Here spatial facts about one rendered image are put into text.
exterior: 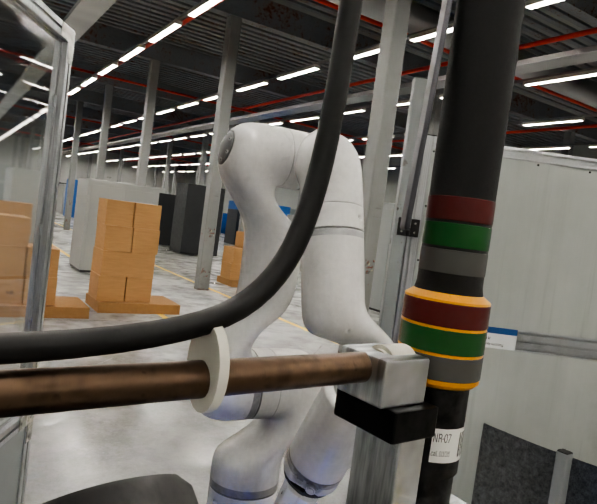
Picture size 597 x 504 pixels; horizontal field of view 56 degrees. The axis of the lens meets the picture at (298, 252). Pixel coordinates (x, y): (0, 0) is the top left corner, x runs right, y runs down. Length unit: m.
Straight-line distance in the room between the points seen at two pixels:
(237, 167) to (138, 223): 7.56
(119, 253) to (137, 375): 8.23
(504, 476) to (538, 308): 0.63
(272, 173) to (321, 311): 0.27
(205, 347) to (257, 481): 0.80
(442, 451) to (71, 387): 0.18
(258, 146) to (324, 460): 0.47
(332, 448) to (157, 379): 0.56
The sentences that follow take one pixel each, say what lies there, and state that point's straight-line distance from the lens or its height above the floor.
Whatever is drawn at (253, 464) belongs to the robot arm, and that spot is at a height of 1.21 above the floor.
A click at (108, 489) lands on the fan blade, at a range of 0.41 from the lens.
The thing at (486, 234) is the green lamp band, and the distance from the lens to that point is 0.29.
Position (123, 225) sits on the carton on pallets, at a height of 1.24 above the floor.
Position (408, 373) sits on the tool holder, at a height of 1.55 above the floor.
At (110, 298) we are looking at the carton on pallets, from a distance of 8.50.
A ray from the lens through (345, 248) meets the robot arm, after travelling 0.75.
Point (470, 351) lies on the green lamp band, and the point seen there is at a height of 1.56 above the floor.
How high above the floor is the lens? 1.62
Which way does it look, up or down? 3 degrees down
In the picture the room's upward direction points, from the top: 8 degrees clockwise
